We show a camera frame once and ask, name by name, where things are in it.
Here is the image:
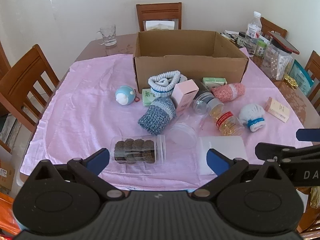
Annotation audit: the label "pink carton box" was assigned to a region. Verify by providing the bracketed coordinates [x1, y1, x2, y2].
[171, 79, 200, 112]

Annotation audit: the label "pink knit sock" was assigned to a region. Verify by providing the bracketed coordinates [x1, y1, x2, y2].
[211, 82, 246, 103]

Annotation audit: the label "clear plastic water bottle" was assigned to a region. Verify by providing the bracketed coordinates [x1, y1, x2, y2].
[246, 11, 262, 50]

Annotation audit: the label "blue white round toy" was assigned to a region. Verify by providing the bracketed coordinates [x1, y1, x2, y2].
[115, 85, 137, 105]

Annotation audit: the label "cardboard carton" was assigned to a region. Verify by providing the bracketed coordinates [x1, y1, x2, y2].
[0, 160, 15, 192]

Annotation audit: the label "pink table cloth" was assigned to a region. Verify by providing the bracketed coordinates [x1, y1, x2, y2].
[20, 47, 307, 190]

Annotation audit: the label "large white blue socks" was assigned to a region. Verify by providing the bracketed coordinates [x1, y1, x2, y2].
[148, 70, 187, 97]

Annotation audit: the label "grey lid jar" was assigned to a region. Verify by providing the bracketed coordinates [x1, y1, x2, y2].
[196, 92, 225, 110]

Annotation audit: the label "green medical wipes container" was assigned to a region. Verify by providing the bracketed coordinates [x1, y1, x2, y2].
[196, 136, 248, 175]

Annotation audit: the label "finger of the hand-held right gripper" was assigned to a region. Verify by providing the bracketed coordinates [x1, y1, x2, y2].
[255, 142, 320, 166]
[296, 128, 320, 142]

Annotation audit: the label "green lid jar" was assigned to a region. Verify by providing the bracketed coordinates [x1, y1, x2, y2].
[254, 40, 267, 57]

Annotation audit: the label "small beige carton box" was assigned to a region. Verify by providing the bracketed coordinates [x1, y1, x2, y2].
[265, 97, 290, 123]

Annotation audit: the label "clear glass mug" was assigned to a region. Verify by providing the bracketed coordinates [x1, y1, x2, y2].
[96, 24, 117, 47]

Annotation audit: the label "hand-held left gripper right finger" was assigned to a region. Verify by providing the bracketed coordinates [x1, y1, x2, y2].
[194, 149, 290, 200]

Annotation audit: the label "red label capsule jar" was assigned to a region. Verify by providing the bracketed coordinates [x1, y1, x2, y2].
[209, 104, 245, 137]

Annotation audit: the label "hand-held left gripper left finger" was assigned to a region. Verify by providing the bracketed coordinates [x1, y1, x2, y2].
[27, 148, 123, 201]

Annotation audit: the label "small white blue sock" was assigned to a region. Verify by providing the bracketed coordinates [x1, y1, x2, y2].
[239, 104, 265, 132]

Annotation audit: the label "teal packet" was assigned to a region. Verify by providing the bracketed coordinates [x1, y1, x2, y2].
[287, 59, 314, 95]

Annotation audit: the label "brown cardboard box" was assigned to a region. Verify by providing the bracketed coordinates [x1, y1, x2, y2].
[133, 29, 250, 94]

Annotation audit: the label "gold ornament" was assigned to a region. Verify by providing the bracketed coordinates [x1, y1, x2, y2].
[284, 74, 299, 88]

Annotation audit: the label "large clear plastic jar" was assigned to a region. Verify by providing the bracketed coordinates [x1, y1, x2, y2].
[262, 39, 293, 80]

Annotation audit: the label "red case phone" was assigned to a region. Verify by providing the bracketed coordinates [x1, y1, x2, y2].
[268, 31, 300, 55]

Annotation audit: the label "wooden chair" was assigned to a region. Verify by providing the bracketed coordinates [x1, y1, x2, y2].
[260, 17, 288, 39]
[0, 44, 60, 153]
[304, 51, 320, 103]
[136, 2, 182, 32]
[296, 186, 320, 234]

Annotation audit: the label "small clear jar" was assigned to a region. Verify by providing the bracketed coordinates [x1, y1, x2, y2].
[192, 99, 210, 115]

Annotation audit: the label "wooden chair back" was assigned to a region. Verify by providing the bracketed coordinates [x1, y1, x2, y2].
[136, 2, 182, 32]

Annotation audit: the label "clear jar of dark snacks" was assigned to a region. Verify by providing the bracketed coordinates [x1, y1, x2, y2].
[110, 134, 167, 165]

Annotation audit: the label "blue knit sock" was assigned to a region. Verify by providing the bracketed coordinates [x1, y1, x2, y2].
[137, 97, 177, 135]

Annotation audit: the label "orange plastic stool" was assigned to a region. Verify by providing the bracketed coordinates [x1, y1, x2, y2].
[0, 192, 22, 235]

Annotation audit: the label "clear round container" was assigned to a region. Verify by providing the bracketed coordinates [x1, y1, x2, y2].
[167, 122, 198, 148]

